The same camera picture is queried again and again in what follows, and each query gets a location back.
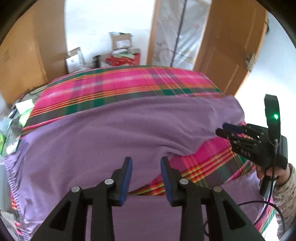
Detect pink plaid bed sheet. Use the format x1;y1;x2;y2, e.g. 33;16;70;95
10;65;277;241

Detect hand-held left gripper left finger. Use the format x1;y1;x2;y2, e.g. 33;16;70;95
30;157;133;241

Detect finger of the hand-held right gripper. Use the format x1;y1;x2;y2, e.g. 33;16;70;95
215;128;247;141
221;122;248;131

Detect person's right hand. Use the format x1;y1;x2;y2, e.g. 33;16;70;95
255;162;290;187

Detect clear plastic door curtain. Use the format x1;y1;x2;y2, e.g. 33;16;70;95
153;0;212;71

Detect purple fleece garment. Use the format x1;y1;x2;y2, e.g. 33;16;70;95
5;95;275;241

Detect person's right forearm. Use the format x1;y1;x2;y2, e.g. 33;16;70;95
272;163;296;239

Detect white cardboard box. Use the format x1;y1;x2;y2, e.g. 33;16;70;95
65;47;85;73

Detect wooden door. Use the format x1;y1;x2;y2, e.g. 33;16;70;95
193;0;270;95

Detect brown cardboard box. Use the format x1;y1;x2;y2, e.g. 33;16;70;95
109;32;133;50

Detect wooden door frame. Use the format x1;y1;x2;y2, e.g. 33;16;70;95
146;0;162;66

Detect red box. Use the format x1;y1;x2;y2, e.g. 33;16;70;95
106;53;141;67

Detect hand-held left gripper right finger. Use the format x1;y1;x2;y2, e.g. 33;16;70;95
161;156;265;241

